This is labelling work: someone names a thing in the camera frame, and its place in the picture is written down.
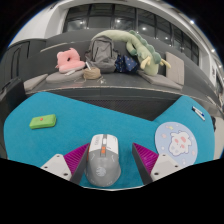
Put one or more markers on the small flat grey cushion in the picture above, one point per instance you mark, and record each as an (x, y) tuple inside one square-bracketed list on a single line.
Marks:
[(35, 81)]

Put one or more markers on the white marker with black cap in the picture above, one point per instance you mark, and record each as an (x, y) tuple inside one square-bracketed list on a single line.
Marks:
[(198, 114)]

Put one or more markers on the dark glass window wall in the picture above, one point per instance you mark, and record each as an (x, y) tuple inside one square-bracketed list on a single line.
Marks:
[(133, 21)]

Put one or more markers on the grey backpack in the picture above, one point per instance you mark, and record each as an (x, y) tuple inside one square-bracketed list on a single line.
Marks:
[(100, 53)]

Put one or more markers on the round light blue mouse pad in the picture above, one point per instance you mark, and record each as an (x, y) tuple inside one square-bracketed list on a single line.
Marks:
[(176, 141)]

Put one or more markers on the tan woven pouch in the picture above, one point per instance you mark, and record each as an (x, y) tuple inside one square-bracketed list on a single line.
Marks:
[(92, 73)]

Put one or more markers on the round grey seat cushion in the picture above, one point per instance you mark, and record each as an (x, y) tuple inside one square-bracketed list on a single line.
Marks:
[(60, 77)]

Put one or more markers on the long green dragon plush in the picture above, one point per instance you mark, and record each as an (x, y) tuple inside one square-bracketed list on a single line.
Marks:
[(143, 51)]

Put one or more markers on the white marker with blue cap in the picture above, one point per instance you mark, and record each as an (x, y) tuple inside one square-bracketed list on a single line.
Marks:
[(201, 112)]

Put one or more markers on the small green case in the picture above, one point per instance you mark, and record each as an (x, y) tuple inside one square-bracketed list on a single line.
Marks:
[(42, 121)]

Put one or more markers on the black suitcase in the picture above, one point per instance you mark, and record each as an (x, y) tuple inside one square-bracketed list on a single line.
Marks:
[(11, 96)]

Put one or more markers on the pink plush cushion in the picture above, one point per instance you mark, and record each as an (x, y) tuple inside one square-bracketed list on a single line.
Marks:
[(68, 61)]

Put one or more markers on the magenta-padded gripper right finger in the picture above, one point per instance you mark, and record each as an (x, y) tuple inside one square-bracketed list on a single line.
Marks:
[(165, 165)]

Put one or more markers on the navy patterned bag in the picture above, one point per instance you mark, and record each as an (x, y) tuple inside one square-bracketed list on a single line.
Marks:
[(126, 64)]

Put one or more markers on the ceiling lights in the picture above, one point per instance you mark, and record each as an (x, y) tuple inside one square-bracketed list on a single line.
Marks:
[(191, 22)]

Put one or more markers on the upright grey cushion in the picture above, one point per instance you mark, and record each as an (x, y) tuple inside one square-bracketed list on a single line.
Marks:
[(175, 68)]

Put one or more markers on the square grey seat cushion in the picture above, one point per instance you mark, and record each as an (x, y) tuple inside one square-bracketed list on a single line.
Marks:
[(161, 81)]

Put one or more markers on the grey and white computer mouse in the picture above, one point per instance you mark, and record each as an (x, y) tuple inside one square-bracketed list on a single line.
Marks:
[(103, 163)]

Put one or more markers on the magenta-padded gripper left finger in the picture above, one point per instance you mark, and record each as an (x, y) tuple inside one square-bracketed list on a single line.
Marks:
[(58, 165)]

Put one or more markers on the black bag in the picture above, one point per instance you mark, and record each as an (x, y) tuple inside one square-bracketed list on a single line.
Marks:
[(213, 123)]

